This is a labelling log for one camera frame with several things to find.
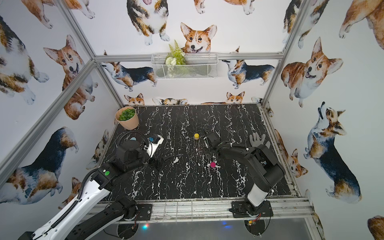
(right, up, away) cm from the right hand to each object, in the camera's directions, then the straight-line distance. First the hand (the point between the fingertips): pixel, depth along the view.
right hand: (207, 149), depth 93 cm
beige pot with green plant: (-53, +20, +6) cm, 57 cm away
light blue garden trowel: (-49, +6, +7) cm, 50 cm away
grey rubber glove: (+31, +5, +5) cm, 32 cm away
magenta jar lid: (+4, -9, -3) cm, 10 cm away
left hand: (-20, +5, -23) cm, 30 cm away
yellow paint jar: (-7, +5, +7) cm, 11 cm away
